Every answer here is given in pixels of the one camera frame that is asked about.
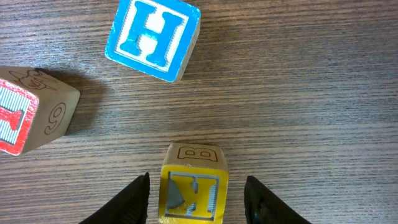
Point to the red I block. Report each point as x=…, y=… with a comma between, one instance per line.
x=35, y=108

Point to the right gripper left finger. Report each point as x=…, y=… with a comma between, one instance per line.
x=129, y=206

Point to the blue H block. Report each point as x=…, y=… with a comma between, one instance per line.
x=155, y=37

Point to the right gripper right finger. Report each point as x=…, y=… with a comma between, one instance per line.
x=262, y=206

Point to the yellow top block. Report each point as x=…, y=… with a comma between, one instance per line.
x=193, y=184

